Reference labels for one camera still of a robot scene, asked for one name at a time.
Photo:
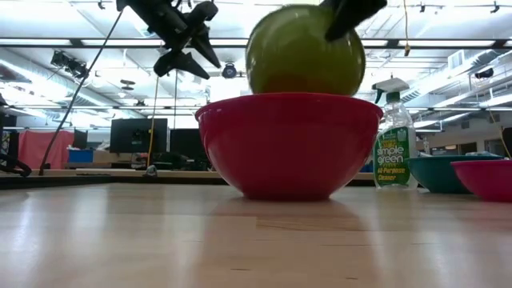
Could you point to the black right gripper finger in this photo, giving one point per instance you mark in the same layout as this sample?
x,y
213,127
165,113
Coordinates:
x,y
348,16

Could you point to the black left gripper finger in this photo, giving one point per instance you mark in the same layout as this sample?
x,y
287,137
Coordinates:
x,y
182,65
206,46

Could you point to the green plastic bowl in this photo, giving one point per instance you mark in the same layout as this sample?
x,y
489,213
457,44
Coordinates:
x,y
296,56

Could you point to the black computer monitor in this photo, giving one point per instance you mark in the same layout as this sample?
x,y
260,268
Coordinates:
x,y
186,144

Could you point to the large black monitor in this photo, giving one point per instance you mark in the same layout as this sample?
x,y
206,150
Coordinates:
x,y
138,136

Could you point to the red plastic bowl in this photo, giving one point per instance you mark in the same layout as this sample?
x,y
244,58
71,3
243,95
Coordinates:
x,y
288,148

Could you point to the blue storage box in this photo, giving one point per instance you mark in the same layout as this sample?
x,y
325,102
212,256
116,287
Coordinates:
x,y
80,156

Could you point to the simple green spray bottle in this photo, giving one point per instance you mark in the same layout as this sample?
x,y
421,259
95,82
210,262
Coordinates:
x,y
394,156

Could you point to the red fabric partition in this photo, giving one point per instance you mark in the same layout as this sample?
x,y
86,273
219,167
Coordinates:
x,y
40,148

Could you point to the teal plastic bowl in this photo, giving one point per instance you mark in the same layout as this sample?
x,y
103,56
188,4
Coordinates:
x,y
432,174

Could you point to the pink plastic bowl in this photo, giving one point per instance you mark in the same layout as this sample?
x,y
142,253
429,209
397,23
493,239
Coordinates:
x,y
488,180

